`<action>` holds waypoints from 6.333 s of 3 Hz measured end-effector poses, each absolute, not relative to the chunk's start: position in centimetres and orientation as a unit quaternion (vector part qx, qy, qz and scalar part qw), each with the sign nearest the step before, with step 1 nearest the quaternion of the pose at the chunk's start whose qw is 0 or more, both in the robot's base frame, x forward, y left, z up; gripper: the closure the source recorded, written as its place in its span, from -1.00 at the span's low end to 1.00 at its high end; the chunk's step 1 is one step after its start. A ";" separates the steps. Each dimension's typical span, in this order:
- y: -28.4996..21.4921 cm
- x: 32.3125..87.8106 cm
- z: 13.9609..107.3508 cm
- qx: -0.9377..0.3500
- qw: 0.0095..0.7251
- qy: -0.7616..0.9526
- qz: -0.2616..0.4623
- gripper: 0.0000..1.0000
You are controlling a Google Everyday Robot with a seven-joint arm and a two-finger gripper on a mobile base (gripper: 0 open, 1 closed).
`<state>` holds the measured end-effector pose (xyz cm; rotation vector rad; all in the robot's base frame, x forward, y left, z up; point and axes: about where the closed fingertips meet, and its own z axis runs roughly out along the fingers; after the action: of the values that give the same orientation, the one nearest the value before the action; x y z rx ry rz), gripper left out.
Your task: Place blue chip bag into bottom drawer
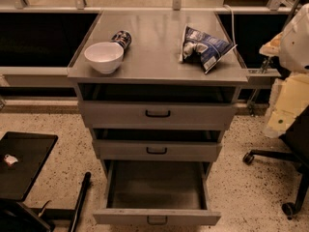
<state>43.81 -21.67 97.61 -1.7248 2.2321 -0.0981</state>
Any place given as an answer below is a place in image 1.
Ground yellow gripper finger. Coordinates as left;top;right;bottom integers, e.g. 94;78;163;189
259;32;283;56

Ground blue chip bag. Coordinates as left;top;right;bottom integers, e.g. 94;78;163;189
180;25;236;74

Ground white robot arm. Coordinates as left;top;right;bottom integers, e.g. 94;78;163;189
259;4;309;138

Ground grey drawer cabinet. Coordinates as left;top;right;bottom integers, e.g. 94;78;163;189
69;10;247;167

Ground bottom grey drawer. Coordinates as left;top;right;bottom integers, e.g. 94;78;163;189
94;160;221;226

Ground grey drawer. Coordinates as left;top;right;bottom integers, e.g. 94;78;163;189
78;83;236;131
93;129;222;161
94;160;221;226

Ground top grey drawer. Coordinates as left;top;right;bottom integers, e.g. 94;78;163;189
78;83;236;131

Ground middle grey drawer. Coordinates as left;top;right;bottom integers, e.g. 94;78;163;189
93;129;222;161

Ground black office chair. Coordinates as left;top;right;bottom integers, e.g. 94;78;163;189
242;106;309;221

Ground dark soda can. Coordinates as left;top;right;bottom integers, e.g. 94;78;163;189
111;30;132;49

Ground white bowl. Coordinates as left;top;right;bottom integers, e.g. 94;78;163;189
84;42;124;73

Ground black pole on floor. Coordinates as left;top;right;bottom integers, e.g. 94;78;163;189
68;172;91;232

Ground black laptop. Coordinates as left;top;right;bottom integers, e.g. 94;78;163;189
0;131;58;201

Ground white cable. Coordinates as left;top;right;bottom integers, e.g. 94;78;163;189
223;4;239;55

